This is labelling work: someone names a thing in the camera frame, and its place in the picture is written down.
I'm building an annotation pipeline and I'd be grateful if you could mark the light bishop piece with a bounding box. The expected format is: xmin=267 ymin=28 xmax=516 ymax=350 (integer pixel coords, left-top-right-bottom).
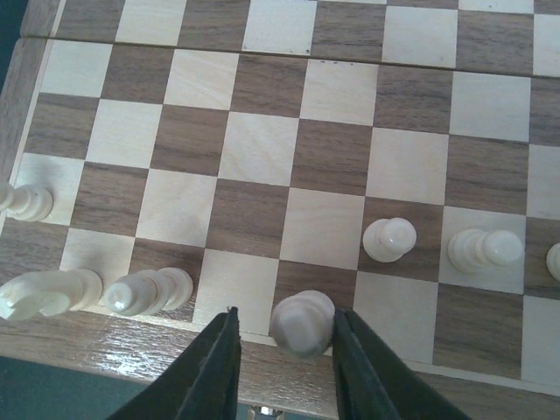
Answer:
xmin=103 ymin=267 xmax=193 ymax=317

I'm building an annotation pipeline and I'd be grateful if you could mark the wooden chess board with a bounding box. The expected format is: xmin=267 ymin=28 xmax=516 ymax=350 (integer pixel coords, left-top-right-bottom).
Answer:
xmin=1 ymin=1 xmax=559 ymax=419

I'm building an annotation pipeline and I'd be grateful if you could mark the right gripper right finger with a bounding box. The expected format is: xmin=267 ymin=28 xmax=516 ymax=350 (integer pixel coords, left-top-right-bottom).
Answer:
xmin=332 ymin=310 xmax=468 ymax=419

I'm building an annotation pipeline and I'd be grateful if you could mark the light pawn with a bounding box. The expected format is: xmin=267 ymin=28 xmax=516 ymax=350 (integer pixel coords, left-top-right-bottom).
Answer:
xmin=546 ymin=243 xmax=560 ymax=281
xmin=362 ymin=218 xmax=417 ymax=263
xmin=1 ymin=183 xmax=53 ymax=221
xmin=447 ymin=228 xmax=524 ymax=273

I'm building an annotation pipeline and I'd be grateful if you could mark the light queen piece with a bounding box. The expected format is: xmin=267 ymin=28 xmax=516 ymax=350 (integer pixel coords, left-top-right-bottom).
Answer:
xmin=269 ymin=290 xmax=335 ymax=359

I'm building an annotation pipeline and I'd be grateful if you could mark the light knight piece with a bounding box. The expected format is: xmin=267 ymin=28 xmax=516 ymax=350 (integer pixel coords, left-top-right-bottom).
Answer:
xmin=1 ymin=269 xmax=103 ymax=321

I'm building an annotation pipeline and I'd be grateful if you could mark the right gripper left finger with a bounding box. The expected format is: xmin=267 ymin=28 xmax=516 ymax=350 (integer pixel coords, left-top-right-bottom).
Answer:
xmin=109 ymin=307 xmax=242 ymax=419

